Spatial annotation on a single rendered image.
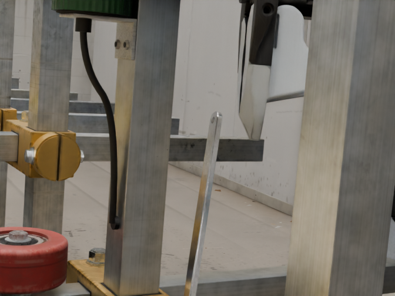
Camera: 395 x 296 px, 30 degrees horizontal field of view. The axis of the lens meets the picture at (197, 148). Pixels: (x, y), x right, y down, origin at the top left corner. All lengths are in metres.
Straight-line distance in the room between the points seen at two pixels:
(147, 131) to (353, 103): 0.25
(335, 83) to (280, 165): 4.99
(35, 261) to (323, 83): 0.30
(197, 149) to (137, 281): 0.36
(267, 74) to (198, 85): 6.13
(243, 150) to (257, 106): 0.47
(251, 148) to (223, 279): 0.32
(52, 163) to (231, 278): 0.23
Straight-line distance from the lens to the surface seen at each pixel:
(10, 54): 1.05
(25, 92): 1.62
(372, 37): 0.35
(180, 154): 0.92
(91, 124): 1.14
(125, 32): 0.58
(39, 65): 0.80
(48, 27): 0.80
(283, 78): 0.50
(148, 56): 0.57
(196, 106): 6.63
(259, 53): 0.49
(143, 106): 0.57
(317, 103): 0.37
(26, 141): 0.81
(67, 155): 0.79
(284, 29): 0.51
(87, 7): 0.54
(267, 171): 5.51
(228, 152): 0.95
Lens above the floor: 1.06
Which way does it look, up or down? 7 degrees down
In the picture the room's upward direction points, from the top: 5 degrees clockwise
